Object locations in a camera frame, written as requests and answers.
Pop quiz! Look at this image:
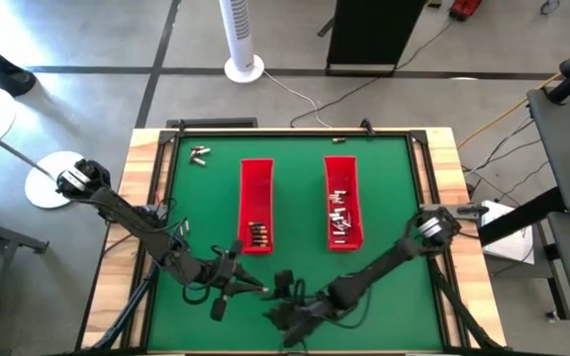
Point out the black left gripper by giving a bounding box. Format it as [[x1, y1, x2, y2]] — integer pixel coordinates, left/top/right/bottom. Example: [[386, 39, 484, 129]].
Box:
[[204, 239, 268, 322]]

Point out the green table mat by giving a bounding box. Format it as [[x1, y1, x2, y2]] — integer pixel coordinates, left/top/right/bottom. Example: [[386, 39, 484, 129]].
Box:
[[146, 133, 445, 353]]

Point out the red plastic bin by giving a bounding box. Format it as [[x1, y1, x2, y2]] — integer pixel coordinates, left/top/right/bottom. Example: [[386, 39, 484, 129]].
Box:
[[323, 155, 365, 252], [237, 157, 275, 256]]

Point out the thin black cable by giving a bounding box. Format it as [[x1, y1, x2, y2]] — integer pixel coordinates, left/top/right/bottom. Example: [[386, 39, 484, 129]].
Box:
[[462, 118, 536, 174], [500, 160, 551, 199]]

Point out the white round pedestal table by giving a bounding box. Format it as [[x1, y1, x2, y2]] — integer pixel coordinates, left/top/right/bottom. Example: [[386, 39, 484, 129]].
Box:
[[0, 58, 88, 210]]

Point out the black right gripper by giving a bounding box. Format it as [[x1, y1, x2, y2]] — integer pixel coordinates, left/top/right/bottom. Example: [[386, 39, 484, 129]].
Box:
[[263, 269, 338, 348]]

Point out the black curved stand leg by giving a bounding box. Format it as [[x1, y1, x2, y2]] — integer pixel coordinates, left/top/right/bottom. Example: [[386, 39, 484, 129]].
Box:
[[0, 25, 38, 98]]

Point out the black cabinet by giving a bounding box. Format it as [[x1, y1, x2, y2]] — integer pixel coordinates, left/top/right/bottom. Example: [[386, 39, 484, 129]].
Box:
[[325, 0, 428, 78]]

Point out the red floor device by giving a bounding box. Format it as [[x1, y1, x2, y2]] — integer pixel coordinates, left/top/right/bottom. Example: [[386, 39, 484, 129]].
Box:
[[449, 0, 483, 23]]

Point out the black diagonal bar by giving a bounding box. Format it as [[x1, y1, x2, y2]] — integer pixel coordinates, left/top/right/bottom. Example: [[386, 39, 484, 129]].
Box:
[[477, 186, 566, 247]]

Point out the black floor cable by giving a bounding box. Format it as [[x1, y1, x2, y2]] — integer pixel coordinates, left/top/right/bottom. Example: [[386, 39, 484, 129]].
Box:
[[288, 19, 454, 129]]

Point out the white floor cable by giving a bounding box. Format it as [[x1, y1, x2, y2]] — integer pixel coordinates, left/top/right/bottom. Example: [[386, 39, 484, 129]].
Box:
[[263, 70, 332, 129]]

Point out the yellow floor cable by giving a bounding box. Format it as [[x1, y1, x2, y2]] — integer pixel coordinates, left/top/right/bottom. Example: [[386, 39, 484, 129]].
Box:
[[457, 51, 570, 149]]

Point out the white tower fan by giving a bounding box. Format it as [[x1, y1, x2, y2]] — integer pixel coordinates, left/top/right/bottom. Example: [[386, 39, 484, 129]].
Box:
[[218, 0, 266, 84]]

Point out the grey metal stand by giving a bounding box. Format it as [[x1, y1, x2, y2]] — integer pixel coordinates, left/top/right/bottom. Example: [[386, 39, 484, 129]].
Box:
[[0, 197, 49, 356]]

